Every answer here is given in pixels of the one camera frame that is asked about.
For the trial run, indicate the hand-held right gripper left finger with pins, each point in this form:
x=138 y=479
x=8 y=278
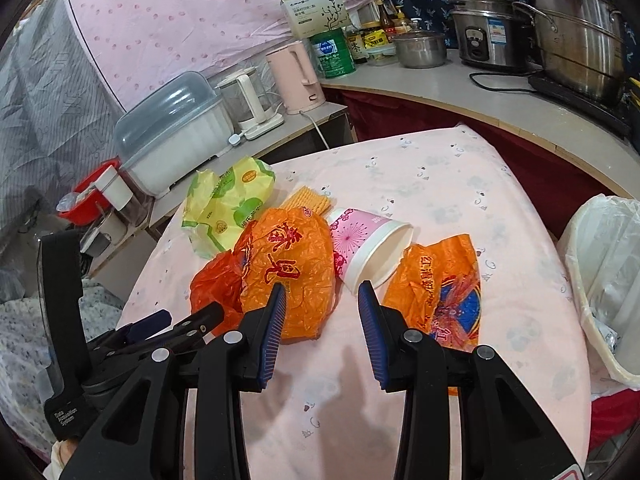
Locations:
x=272 y=335

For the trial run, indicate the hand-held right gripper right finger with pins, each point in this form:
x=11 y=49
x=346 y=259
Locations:
x=372 y=340

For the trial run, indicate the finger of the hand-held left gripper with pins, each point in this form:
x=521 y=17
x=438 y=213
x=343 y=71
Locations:
x=205 y=317
x=150 y=322

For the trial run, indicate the red plastic bag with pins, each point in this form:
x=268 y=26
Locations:
x=215 y=285

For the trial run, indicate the orange red-printed plastic bag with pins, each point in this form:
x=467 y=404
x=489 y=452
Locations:
x=290 y=260

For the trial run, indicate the orange blue-printed plastic bag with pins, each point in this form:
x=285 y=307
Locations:
x=430 y=285

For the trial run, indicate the pink paper cup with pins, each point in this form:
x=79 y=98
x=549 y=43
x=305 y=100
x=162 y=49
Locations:
x=360 y=240

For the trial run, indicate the yellow green snack bag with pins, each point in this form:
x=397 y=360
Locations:
x=225 y=205

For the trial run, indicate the trash bin with white liner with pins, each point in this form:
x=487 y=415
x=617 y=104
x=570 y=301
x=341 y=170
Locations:
x=600 y=260

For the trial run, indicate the red plastic bowl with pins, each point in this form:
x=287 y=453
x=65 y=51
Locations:
x=85 y=210

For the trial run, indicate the white lidded canister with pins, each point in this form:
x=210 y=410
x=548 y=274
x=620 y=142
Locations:
x=117 y=187

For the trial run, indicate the floral bedding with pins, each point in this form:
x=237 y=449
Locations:
x=20 y=410

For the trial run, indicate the pink printed tablecloth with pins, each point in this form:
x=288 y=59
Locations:
x=425 y=185

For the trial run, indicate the white dish box clear lid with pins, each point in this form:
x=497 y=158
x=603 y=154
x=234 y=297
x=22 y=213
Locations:
x=175 y=145

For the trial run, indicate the grey quilted cloth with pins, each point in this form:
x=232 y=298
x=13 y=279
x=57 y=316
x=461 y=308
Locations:
x=40 y=110

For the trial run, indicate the white power plug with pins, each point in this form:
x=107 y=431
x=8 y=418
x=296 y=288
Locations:
x=236 y=139

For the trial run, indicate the low wooden shelf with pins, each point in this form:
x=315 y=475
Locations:
x=280 y=135

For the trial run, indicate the white glass kettle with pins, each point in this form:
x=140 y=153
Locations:
x=247 y=92

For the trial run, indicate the pink electric kettle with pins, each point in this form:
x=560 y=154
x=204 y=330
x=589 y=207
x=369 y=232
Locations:
x=295 y=80

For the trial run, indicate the red cloth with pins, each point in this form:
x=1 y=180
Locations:
x=615 y=420

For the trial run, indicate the curved wooden counter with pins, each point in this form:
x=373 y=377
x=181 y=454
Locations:
x=450 y=90

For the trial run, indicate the clear food container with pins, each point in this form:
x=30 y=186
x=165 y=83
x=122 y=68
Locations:
x=381 y=55

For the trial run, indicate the green tin can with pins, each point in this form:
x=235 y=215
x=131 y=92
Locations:
x=332 y=55

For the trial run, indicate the pink dotted curtain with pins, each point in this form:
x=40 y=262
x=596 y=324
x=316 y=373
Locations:
x=175 y=20

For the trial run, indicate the dark labelled jar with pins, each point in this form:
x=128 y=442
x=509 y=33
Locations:
x=357 y=49

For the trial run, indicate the small steel pot with lid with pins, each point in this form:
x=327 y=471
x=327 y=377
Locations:
x=420 y=50

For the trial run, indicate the yellow label jar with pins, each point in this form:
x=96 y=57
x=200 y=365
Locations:
x=375 y=35

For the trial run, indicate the black induction cooker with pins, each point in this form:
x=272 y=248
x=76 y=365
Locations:
x=575 y=100

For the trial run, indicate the orange sauce bottle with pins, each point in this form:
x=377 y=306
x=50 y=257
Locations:
x=402 y=21

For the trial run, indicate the steel rice cooker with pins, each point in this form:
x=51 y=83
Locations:
x=490 y=40

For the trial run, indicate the cardboard box with plant print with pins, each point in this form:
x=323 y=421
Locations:
x=312 y=12

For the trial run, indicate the dark sauce bottle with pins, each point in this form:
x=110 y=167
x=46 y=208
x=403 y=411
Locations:
x=384 y=15

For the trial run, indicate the large steel steamer pot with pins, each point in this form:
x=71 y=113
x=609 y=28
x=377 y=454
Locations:
x=575 y=45

